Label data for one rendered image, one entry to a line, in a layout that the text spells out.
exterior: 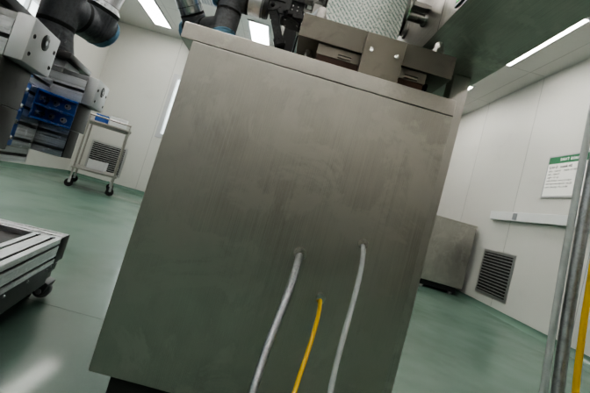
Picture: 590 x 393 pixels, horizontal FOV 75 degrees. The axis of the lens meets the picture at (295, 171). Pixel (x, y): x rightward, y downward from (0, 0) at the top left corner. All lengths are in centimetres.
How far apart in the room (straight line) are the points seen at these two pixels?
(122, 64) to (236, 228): 683
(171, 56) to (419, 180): 669
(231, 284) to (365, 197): 36
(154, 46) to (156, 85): 69
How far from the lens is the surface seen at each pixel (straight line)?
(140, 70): 746
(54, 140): 141
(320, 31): 102
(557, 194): 457
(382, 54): 101
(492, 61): 135
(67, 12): 151
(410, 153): 93
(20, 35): 94
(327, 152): 88
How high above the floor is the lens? 56
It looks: 5 degrees up
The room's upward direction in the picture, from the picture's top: 16 degrees clockwise
